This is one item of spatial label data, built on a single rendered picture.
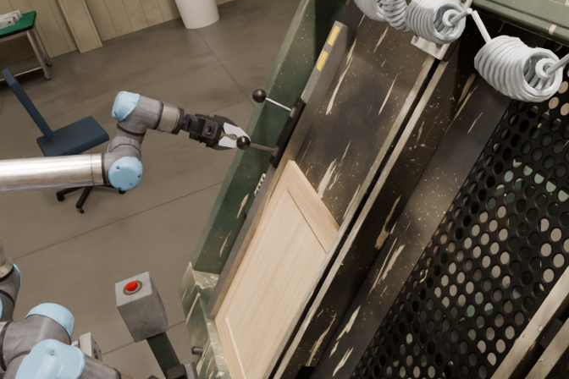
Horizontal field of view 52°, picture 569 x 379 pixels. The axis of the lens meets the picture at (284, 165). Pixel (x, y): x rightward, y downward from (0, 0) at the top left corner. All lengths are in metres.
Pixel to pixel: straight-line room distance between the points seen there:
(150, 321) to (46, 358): 1.26
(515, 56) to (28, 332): 0.77
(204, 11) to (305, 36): 5.95
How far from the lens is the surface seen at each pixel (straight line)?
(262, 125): 1.79
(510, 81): 0.74
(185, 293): 2.03
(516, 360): 0.83
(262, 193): 1.63
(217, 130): 1.45
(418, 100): 1.10
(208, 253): 1.98
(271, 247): 1.57
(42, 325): 0.98
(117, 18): 8.36
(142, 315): 2.02
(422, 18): 0.90
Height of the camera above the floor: 2.15
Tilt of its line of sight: 31 degrees down
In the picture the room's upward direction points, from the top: 15 degrees counter-clockwise
